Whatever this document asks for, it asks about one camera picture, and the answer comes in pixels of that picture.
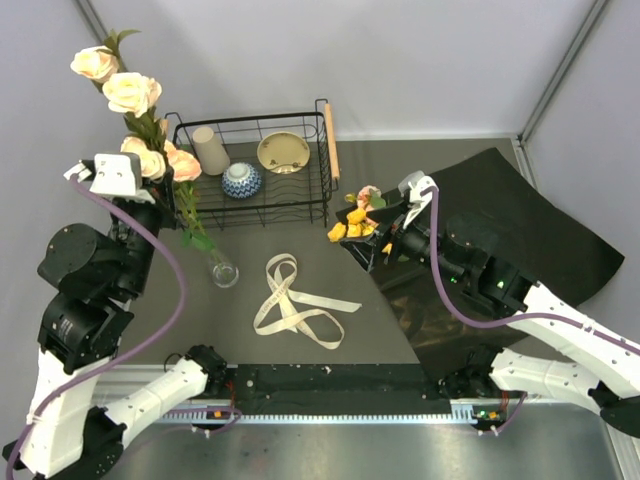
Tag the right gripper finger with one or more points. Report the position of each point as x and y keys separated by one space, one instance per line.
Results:
x=365 y=250
x=390 y=215

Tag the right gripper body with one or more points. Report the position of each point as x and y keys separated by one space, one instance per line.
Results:
x=414 y=242

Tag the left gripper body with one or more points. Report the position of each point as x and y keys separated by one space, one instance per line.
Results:
x=151 y=216

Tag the pink peony stem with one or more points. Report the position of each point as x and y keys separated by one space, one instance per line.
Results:
x=367 y=198

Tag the pale pink rose spray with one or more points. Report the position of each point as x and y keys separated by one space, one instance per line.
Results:
x=168 y=170

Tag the black wrapping paper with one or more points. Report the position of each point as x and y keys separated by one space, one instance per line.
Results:
x=488 y=215

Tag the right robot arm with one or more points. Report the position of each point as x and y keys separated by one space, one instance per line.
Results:
x=600 y=372

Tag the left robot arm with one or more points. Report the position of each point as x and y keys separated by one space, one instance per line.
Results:
x=68 y=436

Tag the clear glass vase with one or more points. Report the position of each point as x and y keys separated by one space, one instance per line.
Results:
x=224 y=272

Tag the yellow rose bunch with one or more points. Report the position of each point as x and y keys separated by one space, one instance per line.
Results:
x=357 y=225

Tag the beige paper cup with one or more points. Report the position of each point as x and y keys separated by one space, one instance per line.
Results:
x=210 y=151

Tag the blue white patterned bowl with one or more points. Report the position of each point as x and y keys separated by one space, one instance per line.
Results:
x=241 y=181

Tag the cream floral plate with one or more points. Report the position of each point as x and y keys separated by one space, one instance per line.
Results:
x=283 y=153

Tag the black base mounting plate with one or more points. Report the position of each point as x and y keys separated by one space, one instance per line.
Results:
x=335 y=389

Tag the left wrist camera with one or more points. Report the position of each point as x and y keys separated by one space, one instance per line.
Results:
x=109 y=175

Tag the black wire dish rack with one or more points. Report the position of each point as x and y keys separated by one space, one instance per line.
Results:
x=289 y=192

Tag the grey slotted cable duct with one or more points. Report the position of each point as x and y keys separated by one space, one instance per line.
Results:
x=454 y=414

